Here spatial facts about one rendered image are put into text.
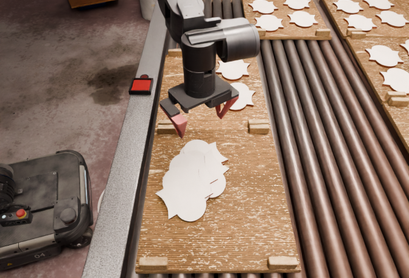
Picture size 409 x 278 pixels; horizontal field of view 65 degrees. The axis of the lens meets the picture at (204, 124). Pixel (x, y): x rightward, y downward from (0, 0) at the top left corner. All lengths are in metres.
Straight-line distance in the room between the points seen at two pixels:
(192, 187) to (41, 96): 2.18
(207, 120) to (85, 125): 1.57
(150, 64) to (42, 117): 1.49
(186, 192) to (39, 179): 1.20
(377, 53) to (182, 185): 0.95
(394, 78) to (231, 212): 0.79
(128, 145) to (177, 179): 0.24
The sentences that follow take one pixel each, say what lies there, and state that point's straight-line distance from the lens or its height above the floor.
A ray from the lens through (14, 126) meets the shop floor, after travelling 2.66.
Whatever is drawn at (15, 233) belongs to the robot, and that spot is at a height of 0.24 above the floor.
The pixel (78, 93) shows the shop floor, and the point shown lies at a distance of 2.75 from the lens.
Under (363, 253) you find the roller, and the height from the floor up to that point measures 0.92.
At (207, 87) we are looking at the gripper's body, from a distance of 0.56.
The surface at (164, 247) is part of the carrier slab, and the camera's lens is 0.77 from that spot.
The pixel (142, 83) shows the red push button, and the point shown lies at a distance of 1.17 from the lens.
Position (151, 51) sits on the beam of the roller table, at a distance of 1.36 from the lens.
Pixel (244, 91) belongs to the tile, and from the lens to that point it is 1.09.
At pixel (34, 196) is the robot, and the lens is 1.82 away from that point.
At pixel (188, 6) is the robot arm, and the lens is 0.57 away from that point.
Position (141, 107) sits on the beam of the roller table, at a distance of 1.09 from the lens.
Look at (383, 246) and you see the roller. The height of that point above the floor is 0.92.
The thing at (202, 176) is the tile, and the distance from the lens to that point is 0.81.
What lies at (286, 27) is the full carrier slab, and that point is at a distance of 1.51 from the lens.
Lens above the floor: 1.63
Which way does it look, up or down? 45 degrees down
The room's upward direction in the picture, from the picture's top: straight up
